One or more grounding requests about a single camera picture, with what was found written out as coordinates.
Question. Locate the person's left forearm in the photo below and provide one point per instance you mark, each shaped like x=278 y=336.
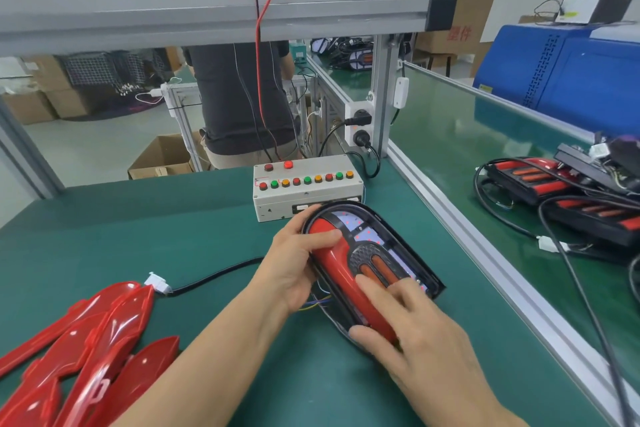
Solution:
x=200 y=372

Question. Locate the large cardboard box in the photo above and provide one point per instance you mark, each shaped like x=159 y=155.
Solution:
x=70 y=101

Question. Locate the aluminium workstation frame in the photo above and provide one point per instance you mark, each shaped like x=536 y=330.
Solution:
x=200 y=11

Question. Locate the low open cardboard carton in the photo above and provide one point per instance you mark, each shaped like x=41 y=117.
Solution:
x=160 y=156

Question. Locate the black mesh basket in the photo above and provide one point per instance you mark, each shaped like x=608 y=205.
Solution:
x=100 y=68

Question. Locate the beige test button box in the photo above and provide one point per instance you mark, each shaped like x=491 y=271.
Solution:
x=290 y=199

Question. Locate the person's right hand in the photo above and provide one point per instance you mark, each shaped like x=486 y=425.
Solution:
x=430 y=352

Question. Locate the person's left hand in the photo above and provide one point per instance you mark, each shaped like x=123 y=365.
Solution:
x=290 y=262

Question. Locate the white metal stand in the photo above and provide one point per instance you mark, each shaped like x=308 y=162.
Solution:
x=180 y=101

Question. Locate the white power strip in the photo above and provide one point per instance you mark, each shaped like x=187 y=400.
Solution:
x=352 y=113

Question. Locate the pile of red lens covers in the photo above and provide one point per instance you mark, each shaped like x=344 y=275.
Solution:
x=80 y=352

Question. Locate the small cardboard box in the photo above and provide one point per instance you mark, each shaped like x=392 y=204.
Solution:
x=28 y=108

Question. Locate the blue plastic crate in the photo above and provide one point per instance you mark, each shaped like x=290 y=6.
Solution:
x=560 y=71

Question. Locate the white switch box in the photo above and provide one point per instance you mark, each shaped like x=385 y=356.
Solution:
x=401 y=93

